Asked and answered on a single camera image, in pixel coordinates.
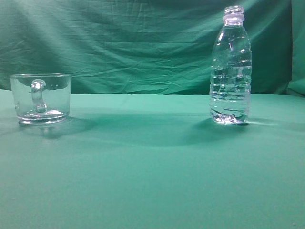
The clear plastic water bottle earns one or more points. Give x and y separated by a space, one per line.
231 69

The green table cloth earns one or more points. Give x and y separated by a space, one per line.
154 162

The green cloth backdrop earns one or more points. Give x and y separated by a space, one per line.
148 46

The clear glass mug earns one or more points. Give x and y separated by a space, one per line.
41 98

